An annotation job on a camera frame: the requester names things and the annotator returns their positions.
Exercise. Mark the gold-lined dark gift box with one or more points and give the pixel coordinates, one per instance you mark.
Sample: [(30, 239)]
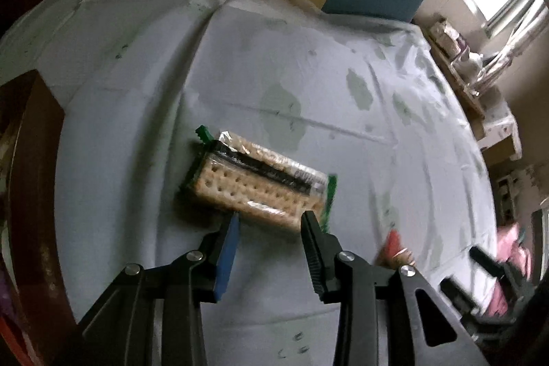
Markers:
[(35, 313)]

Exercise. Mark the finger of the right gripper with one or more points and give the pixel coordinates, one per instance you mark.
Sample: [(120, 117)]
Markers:
[(460, 299), (495, 268)]

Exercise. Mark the long sesame stick packet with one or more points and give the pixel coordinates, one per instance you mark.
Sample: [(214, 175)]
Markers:
[(394, 254)]

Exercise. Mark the tissue box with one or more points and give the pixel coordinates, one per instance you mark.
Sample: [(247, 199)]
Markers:
[(446, 37)]

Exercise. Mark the cracker pack with green ends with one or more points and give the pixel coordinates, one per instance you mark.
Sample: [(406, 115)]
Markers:
[(232, 173)]

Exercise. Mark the wooden side table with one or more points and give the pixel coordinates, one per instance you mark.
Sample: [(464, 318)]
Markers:
[(493, 124)]

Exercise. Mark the white teapot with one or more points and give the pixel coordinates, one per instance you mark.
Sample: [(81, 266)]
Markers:
[(468, 65)]

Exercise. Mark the left gripper left finger pad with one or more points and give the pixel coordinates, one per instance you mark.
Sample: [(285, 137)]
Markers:
[(118, 329)]

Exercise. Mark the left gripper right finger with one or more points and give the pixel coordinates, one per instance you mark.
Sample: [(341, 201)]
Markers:
[(379, 306)]

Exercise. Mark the light blue smiley tablecloth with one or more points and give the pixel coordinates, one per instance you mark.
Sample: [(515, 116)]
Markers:
[(358, 98)]

